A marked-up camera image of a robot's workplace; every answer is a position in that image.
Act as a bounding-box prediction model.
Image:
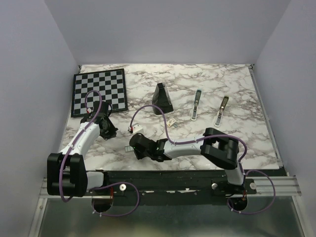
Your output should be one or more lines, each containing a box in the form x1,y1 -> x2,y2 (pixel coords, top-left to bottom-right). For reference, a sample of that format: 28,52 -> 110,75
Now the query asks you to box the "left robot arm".
47,101 -> 118,198

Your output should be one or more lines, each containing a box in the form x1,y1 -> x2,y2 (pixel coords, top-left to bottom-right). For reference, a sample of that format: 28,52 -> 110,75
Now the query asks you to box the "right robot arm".
129,128 -> 245,194

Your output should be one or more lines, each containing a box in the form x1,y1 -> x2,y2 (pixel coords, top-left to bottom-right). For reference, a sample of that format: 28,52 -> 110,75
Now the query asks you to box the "small staple box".
166,118 -> 176,127

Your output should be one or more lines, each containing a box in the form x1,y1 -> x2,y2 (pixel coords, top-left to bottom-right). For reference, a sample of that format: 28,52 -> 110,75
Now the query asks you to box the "black white chessboard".
71,69 -> 128,118

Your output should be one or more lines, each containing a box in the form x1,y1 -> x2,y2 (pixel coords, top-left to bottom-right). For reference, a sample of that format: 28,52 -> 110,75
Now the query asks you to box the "black wedge stand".
152,82 -> 174,114

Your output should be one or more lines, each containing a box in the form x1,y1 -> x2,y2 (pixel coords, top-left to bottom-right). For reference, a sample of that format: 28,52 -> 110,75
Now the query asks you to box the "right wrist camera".
128,123 -> 144,134

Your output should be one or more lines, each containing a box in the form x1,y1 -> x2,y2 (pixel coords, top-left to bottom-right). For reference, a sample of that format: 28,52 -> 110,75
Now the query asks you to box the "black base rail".
101,170 -> 256,206

